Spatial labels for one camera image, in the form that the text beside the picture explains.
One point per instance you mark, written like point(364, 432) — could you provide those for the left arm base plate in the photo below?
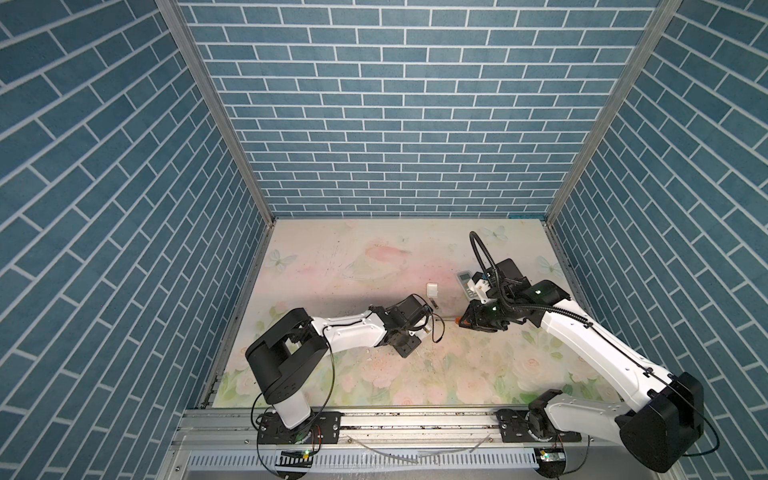
point(325, 429)

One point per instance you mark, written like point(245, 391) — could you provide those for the aluminium corner post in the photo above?
point(657, 24)
point(182, 35)

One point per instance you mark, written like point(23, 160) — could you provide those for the right aluminium corner post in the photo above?
point(657, 24)

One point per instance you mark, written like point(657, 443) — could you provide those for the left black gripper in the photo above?
point(411, 348)

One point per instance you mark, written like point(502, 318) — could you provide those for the controller board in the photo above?
point(292, 465)
point(551, 462)

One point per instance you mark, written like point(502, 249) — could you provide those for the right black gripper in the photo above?
point(474, 318)

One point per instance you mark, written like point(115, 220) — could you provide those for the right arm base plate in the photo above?
point(519, 426)

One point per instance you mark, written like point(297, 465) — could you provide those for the left aluminium corner post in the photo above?
point(182, 35)

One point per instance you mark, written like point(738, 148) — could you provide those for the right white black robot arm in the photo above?
point(658, 416)

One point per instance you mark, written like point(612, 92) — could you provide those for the left controller board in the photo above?
point(292, 465)

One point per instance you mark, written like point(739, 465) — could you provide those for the grey white remote control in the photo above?
point(465, 280)

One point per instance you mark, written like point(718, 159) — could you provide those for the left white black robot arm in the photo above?
point(283, 358)

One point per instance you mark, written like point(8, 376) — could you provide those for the white vented strip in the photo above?
point(364, 461)

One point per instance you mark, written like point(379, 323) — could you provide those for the white battery cover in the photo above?
point(432, 291)

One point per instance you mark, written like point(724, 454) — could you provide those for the right controller board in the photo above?
point(551, 462)

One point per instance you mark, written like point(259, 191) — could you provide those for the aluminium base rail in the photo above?
point(376, 429)

